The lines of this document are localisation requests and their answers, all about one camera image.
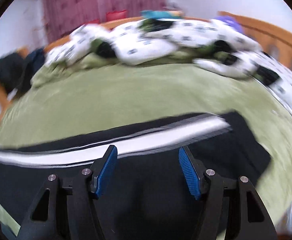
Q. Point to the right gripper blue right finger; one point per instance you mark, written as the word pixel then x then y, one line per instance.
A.
pixel 193 170

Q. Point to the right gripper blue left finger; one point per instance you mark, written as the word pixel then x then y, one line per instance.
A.
pixel 102 171

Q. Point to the black pants with white stripe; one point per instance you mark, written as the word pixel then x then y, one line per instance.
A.
pixel 46 187

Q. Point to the green bed sheet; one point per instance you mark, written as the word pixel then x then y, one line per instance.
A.
pixel 98 96

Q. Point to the white patterned duvet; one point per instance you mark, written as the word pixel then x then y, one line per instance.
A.
pixel 214 46

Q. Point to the dark clothes on footboard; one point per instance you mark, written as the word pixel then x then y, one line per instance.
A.
pixel 16 72

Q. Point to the purple item by headboard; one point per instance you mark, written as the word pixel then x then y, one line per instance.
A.
pixel 230 21

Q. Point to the red item by curtain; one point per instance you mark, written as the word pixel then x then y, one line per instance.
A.
pixel 116 15

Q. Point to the teal item on bed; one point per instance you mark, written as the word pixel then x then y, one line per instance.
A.
pixel 157 14

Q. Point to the pink patterned curtain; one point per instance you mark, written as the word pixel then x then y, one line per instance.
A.
pixel 63 16

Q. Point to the wooden bed frame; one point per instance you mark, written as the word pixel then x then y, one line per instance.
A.
pixel 267 34

